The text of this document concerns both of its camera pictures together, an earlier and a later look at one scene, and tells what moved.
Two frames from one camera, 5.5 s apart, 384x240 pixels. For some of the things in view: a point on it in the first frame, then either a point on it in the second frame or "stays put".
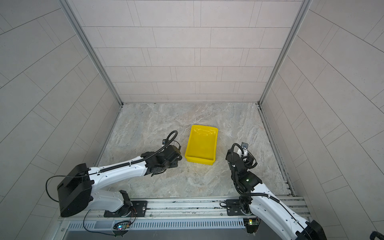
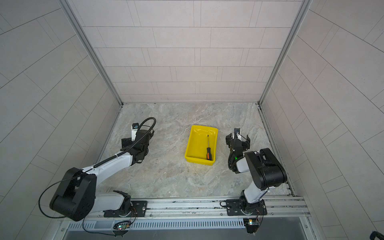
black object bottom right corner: [375, 233] stays put
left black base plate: [134, 209] stays put
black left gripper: [175, 162] to [127, 142]
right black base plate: [234, 208] stays put
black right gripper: [229, 153] to [230, 141]
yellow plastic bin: [202, 144] stays put
